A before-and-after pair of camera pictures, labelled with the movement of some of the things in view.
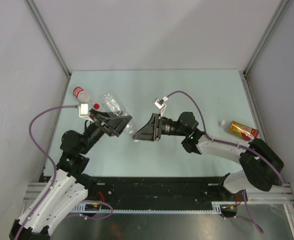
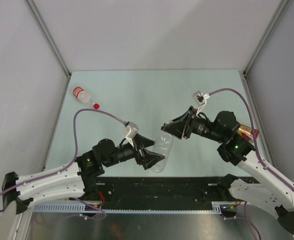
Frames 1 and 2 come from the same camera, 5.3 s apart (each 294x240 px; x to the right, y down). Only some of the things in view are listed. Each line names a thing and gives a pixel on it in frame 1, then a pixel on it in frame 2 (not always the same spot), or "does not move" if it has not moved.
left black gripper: [115, 125] to [148, 159]
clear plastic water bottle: [113, 102] to [163, 144]
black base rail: [148, 189] does not move
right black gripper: [152, 130] to [176, 127]
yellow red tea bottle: [240, 130] does not move
